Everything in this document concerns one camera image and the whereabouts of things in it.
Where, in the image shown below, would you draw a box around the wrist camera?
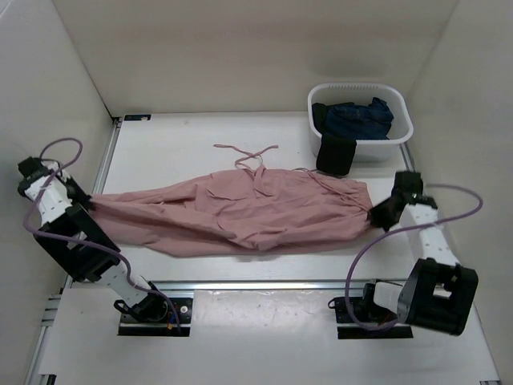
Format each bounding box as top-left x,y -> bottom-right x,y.
391,171 -> 424,196
17,156 -> 61,197

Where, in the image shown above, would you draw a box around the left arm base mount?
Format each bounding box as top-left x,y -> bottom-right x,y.
113,281 -> 193,337

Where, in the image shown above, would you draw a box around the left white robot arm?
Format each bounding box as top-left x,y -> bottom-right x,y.
18,156 -> 173,322

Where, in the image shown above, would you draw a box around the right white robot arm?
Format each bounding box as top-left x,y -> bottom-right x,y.
360,171 -> 483,336

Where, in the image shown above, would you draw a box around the blue label sticker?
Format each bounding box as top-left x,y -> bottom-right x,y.
123,114 -> 151,121

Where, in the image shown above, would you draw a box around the pink trousers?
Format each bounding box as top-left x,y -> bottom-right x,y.
91,152 -> 372,257

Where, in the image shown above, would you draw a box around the aluminium front rail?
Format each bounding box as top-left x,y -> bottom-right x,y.
151,278 -> 406,294

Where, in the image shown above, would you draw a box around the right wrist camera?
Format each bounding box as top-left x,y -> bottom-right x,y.
391,171 -> 424,196

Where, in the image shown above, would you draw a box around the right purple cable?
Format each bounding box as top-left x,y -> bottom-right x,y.
345,183 -> 483,330

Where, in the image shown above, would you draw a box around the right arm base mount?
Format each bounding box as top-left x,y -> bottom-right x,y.
328,296 -> 414,340

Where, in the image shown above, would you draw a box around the white plastic basket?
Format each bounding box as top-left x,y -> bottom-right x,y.
307,83 -> 414,162

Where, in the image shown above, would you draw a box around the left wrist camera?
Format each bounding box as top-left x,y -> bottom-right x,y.
17,156 -> 61,197

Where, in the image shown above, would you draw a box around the dark blue garment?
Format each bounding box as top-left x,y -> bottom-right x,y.
321,97 -> 394,140

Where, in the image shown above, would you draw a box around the black garment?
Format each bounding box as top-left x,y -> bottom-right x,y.
312,102 -> 357,177

